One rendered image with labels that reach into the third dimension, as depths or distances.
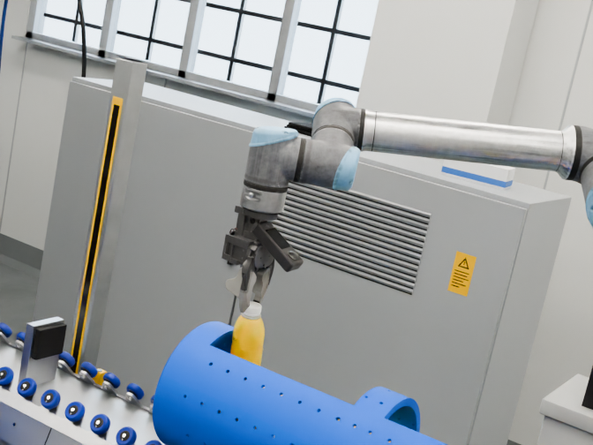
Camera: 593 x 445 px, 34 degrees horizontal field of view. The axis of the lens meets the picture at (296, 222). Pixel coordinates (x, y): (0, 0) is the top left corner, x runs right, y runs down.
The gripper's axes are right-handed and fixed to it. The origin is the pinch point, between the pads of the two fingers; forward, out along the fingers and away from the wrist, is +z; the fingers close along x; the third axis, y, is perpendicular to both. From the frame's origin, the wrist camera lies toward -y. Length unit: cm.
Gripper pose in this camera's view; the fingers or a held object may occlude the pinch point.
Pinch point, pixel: (251, 305)
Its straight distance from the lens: 203.1
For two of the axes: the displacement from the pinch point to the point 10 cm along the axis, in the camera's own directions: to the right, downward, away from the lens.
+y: -8.4, -2.6, 4.8
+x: -5.2, 0.8, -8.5
